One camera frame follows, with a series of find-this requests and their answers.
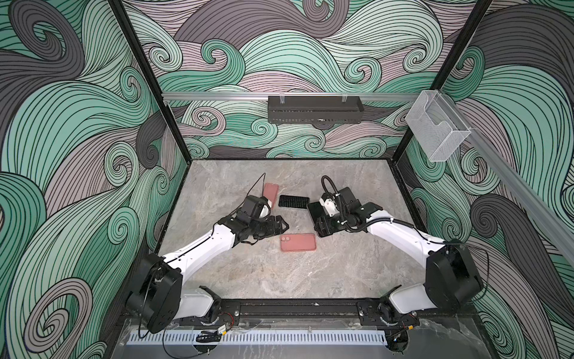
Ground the clear plastic wall holder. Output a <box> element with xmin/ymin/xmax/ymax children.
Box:
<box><xmin>406</xmin><ymin>90</ymin><xmax>471</xmax><ymax>162</ymax></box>

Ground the black wall tray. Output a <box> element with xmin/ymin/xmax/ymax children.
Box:
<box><xmin>267</xmin><ymin>95</ymin><xmax>365</xmax><ymax>125</ymax></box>

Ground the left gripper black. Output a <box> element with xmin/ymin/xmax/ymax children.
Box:
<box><xmin>248</xmin><ymin>215</ymin><xmax>289</xmax><ymax>239</ymax></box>

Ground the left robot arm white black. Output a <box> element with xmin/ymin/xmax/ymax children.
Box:
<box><xmin>126</xmin><ymin>195</ymin><xmax>289</xmax><ymax>334</ymax></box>

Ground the aluminium rail back wall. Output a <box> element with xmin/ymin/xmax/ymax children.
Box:
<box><xmin>161</xmin><ymin>91</ymin><xmax>419</xmax><ymax>103</ymax></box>

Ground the aluminium rail right wall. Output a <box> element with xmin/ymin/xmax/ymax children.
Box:
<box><xmin>445</xmin><ymin>97</ymin><xmax>573</xmax><ymax>263</ymax></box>

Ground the pink phone case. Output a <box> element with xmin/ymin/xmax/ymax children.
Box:
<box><xmin>263</xmin><ymin>182</ymin><xmax>279</xmax><ymax>209</ymax></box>
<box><xmin>280</xmin><ymin>233</ymin><xmax>317</xmax><ymax>253</ymax></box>

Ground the black phone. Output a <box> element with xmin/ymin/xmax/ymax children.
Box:
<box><xmin>307</xmin><ymin>202</ymin><xmax>325</xmax><ymax>232</ymax></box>

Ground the aluminium rail wall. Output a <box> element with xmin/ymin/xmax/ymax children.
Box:
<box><xmin>445</xmin><ymin>97</ymin><xmax>573</xmax><ymax>263</ymax></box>
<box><xmin>161</xmin><ymin>91</ymin><xmax>419</xmax><ymax>103</ymax></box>

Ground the white slotted cable duct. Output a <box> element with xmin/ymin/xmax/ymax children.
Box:
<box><xmin>126</xmin><ymin>329</ymin><xmax>387</xmax><ymax>346</ymax></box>

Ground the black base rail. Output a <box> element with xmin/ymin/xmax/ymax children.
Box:
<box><xmin>120</xmin><ymin>298</ymin><xmax>476</xmax><ymax>323</ymax></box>

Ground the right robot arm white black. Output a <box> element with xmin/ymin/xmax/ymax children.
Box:
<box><xmin>307</xmin><ymin>188</ymin><xmax>484</xmax><ymax>317</ymax></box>

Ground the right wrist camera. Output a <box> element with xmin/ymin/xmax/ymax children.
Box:
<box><xmin>320</xmin><ymin>198</ymin><xmax>339</xmax><ymax>217</ymax></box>

